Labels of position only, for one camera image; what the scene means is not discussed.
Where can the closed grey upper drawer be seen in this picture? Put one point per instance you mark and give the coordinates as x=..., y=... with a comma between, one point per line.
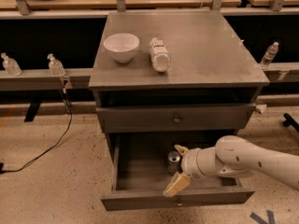
x=172, y=118

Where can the clear pump bottle near cabinet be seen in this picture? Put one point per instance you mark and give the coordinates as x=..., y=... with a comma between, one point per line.
x=55, y=66

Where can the white ceramic bowl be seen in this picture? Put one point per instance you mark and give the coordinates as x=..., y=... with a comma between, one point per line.
x=122, y=47

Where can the open grey lower drawer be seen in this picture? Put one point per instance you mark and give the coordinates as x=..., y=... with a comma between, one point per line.
x=140, y=173

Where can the black chair base leg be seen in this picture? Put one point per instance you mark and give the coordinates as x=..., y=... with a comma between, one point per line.
x=289, y=121

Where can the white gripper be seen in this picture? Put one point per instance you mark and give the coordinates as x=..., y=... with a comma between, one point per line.
x=191, y=163

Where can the grey metal shelf rail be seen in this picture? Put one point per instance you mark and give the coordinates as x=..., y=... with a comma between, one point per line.
x=43, y=80

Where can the clear pump bottle far left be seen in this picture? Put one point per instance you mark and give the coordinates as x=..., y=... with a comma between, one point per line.
x=10, y=65

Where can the silver redbull can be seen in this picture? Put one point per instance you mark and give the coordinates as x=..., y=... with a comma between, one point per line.
x=173, y=162

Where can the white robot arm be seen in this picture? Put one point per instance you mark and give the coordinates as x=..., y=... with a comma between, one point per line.
x=232, y=156

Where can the standing clear water bottle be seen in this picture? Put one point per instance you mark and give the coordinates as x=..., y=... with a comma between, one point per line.
x=269, y=55

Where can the grey wooden drawer cabinet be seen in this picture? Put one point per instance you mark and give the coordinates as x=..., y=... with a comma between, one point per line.
x=209, y=64

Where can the lying clear plastic bottle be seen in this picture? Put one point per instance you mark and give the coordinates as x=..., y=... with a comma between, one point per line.
x=160, y=57

